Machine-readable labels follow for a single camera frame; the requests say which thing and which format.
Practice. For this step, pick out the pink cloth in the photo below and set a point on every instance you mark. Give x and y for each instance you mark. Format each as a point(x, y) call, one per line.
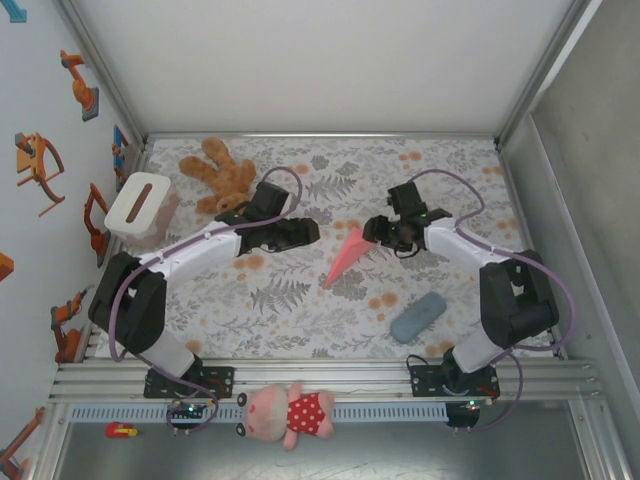
point(350, 255)

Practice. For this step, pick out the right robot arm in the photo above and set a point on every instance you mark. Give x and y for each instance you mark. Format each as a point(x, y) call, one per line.
point(520, 300)

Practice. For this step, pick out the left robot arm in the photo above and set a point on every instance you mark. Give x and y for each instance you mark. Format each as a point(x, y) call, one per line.
point(135, 310)

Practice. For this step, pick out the brown teddy bear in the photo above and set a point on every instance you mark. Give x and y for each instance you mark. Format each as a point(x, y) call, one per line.
point(225, 175)

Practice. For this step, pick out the blue glasses case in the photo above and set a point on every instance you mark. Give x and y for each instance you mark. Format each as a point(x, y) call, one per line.
point(417, 317)

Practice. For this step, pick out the floral printed table cloth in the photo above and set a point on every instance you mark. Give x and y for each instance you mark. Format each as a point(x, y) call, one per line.
point(300, 325)

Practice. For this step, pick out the white and pink tissue box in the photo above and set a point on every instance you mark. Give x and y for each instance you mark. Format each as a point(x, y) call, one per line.
point(135, 207)

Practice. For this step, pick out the pink pig plush toy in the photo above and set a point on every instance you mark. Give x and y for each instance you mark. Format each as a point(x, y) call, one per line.
point(280, 412)

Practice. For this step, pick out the blue and orange sticker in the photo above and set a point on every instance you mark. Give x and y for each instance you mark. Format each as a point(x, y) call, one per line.
point(120, 155)

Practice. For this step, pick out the black controller board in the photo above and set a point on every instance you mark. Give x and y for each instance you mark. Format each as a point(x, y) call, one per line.
point(467, 412)
point(189, 410)

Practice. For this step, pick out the small red yellow toy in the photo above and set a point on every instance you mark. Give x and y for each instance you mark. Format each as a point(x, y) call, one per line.
point(120, 430)

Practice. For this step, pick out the orange robot claw sticker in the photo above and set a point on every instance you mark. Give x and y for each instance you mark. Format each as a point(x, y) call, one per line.
point(35, 160)

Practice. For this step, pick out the orange block sticker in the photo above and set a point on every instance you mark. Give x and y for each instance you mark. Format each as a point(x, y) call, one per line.
point(5, 267)

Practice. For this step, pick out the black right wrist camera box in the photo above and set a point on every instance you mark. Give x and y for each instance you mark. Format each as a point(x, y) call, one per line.
point(407, 200)

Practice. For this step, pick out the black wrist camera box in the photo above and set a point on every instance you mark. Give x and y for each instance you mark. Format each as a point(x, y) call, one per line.
point(407, 200)
point(270, 200)

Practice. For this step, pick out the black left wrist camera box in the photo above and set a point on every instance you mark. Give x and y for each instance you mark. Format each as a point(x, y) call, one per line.
point(270, 200)

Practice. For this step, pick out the aluminium frame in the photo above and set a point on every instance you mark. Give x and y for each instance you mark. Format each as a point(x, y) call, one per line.
point(350, 372)

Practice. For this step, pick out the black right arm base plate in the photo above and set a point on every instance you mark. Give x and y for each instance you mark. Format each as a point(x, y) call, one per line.
point(425, 382)

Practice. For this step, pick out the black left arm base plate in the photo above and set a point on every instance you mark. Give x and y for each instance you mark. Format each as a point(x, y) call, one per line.
point(222, 382)

